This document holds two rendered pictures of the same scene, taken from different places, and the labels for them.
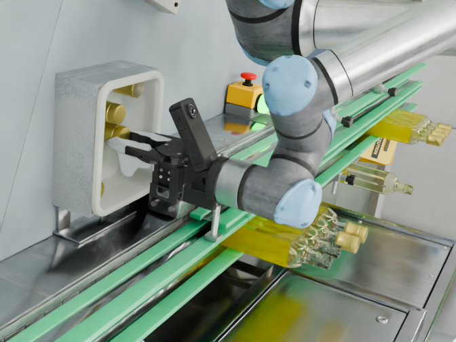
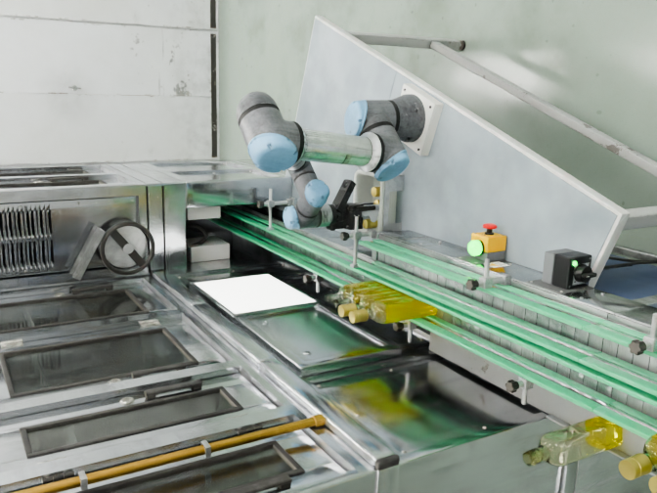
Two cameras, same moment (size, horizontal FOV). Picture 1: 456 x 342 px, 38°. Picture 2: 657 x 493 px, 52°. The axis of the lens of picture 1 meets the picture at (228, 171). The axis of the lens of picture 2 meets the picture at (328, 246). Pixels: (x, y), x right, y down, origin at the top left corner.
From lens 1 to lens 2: 2.87 m
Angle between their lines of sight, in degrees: 116
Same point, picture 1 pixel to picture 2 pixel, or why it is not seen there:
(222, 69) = (486, 216)
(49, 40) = not seen: hidden behind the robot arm
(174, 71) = (438, 196)
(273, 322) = (333, 328)
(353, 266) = (396, 389)
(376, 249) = (419, 411)
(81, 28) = not seen: hidden behind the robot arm
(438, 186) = not seen: outside the picture
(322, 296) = (346, 346)
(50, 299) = (323, 239)
